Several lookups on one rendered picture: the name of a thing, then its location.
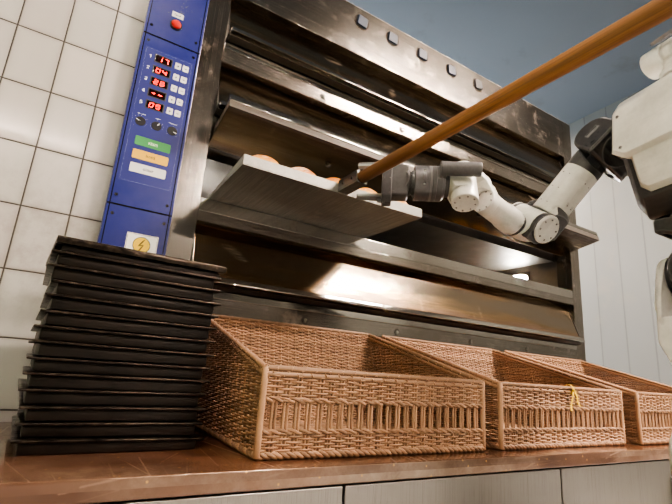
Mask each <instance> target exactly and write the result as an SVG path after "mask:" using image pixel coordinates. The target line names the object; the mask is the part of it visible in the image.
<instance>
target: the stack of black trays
mask: <svg viewBox="0 0 672 504"><path fill-rule="evenodd" d="M45 266H46V270H45V275H44V280H43V285H45V286H48V287H47V289H46V291H45V293H44V296H43V300H42V303H41V306H40V308H44V309H40V311H39V313H38V315H37V317H36V319H35V320H39V321H41V323H40V325H39V324H34V325H33V327H32V329H31V330H30V331H32V332H36V335H35V339H33V340H30V341H28V343H34V345H33V349H32V353H34V354H32V353H27V354H26V358H27V359H31V362H30V365H31V366H23V372H22V374H24V375H27V379H18V391H19V408H18V412H17V416H12V425H11V435H10V444H16V450H15V453H16V455H17V456H27V455H54V454H80V453H107V452H134V451H160V450H187V449H194V448H195V444H196V440H204V438H203V437H202V436H200V435H198V434H196V433H194V429H195V425H203V423H202V422H200V421H198V420H196V416H197V411H204V410H205V408H202V407H199V406H197V404H198V396H206V394H205V393H200V392H201V388H202V383H210V381H208V380H203V379H201V378H202V373H203V370H210V369H211V368H209V367H201V366H205V365H206V361H207V357H215V355H211V354H200V353H205V352H206V348H207V343H215V341H207V339H208V334H209V331H211V330H216V329H217V328H212V327H210V325H211V319H214V318H219V316H217V315H212V314H213V308H214V307H216V306H221V304H220V303H213V302H211V301H212V300H213V294H217V293H220V292H221V291H220V290H214V289H213V285H214V282H217V281H220V280H221V278H219V276H220V275H223V274H226V271H227V268H226V267H221V266H216V265H211V264H206V263H201V262H195V261H190V260H185V259H180V258H175V257H170V256H165V255H160V254H155V253H150V252H144V251H139V250H134V249H129V248H124V247H119V246H114V245H109V244H104V243H98V242H93V241H88V240H83V239H78V238H73V237H68V236H63V235H58V236H57V239H56V241H55V243H54V245H53V247H52V250H51V252H50V254H49V256H48V259H47V261H46V264H45ZM188 352H189V353H188Z"/></svg>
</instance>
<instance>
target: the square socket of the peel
mask: <svg viewBox="0 0 672 504"><path fill-rule="evenodd" d="M359 172H360V170H356V171H354V172H352V173H351V174H349V175H347V176H346V177H344V178H342V179H341V180H339V184H338V192H340V193H344V194H347V195H348V194H350V193H352V192H354V191H356V190H358V189H360V188H362V187H364V186H366V185H367V182H365V183H362V182H360V181H359V179H358V173H359Z"/></svg>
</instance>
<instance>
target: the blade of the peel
mask: <svg viewBox="0 0 672 504"><path fill-rule="evenodd" d="M338 184H339V183H337V182H334V181H330V180H327V179H324V178H321V177H318V176H314V175H311V174H308V173H305V172H302V171H298V170H295V169H292V168H289V167H286V166H283V165H279V164H276V163H273V162H270V161H267V160H263V159H260V158H257V157H254V156H251V155H247V154H244V155H243V156H242V157H241V158H240V160H239V161H238V162H237V163H236V164H235V166H234V167H233V168H232V169H231V171H230V172H229V173H228V174H227V175H226V177H225V178H224V179H223V180H222V181H221V183H220V184H219V185H218V186H217V187H216V189H215V190H214V191H213V192H212V194H211V195H210V196H209V197H208V198H207V199H211V200H215V201H219V202H223V203H227V204H231V205H235V206H239V207H243V208H246V209H250V210H254V211H258V212H262V213H266V214H270V215H274V216H278V217H282V218H286V219H290V220H294V221H298V222H302V223H306V224H310V225H314V226H318V227H322V228H326V229H330V230H334V231H338V232H341V233H345V234H349V235H353V236H357V237H361V238H367V237H370V236H373V235H375V234H378V233H381V232H384V231H387V230H389V229H392V228H395V227H398V226H401V225H404V224H406V223H409V222H412V221H415V220H418V219H420V218H422V209H420V208H417V207H414V206H410V205H407V204H404V203H401V202H398V201H391V206H383V207H382V206H381V203H377V201H367V200H357V197H356V196H357V193H369V192H366V191H362V190H359V189H358V190H356V191H354V192H352V193H350V194H348V195H347V194H344V193H340V192H338Z"/></svg>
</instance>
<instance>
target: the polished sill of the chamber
mask: <svg viewBox="0 0 672 504"><path fill-rule="evenodd" d="M198 210H201V211H205V212H209V213H213V214H218V215H222V216H226V217H230V218H234V219H239V220H243V221H247V222H251V223H256V224H260V225H264V226H268V227H272V228H277V229H281V230H285V231H289V232H293V233H298V234H302V235H306V236H310V237H314V238H319V239H323V240H327V241H331V242H335V243H340V244H344V245H348V246H352V247H356V248H361V249H365V250H369V251H373V252H378V253H382V254H386V255H390V256H394V257H399V258H403V259H407V260H411V261H415V262H420V263H424V264H428V265H432V266H436V267H441V268H445V269H449V270H453V271H457V272H462V273H466V274H470V275H474V276H479V277H483V278H487V279H491V280H495V281H500V282H504V283H508V284H512V285H516V286H521V287H525V288H529V289H533V290H537V291H542V292H546V293H550V294H554V295H558V296H563V297H567V298H571V299H573V291H571V290H567V289H563V288H559V287H555V286H551V285H547V284H543V283H539V282H535V281H531V280H528V279H524V278H520V277H516V276H512V275H508V274H504V273H500V272H496V271H492V270H488V269H484V268H480V267H476V266H472V265H468V264H464V263H460V262H456V261H452V260H448V259H444V258H440V257H436V256H433V255H429V254H425V253H421V252H417V251H413V250H409V249H405V248H401V247H397V246H393V245H389V244H385V243H381V242H377V241H373V240H369V239H365V238H361V237H357V236H353V235H349V234H345V233H341V232H338V231H334V230H330V229H326V228H322V227H318V226H314V225H310V224H306V223H302V222H298V221H294V220H290V219H286V218H282V217H278V216H274V215H270V214H266V213H262V212H258V211H254V210H250V209H246V208H243V207H239V206H235V205H231V204H227V203H223V202H219V201H215V200H211V199H207V198H203V197H200V202H199V209H198Z"/></svg>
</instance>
